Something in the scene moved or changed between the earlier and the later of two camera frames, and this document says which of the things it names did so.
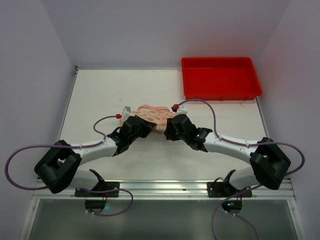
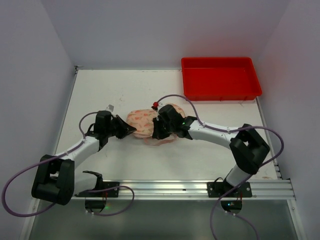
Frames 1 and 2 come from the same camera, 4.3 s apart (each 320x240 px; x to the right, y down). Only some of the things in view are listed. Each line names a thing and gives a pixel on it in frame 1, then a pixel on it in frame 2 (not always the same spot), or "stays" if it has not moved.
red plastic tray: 219,78 stays
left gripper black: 139,124 -> 119,127
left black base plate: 100,186 stays
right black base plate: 225,189 stays
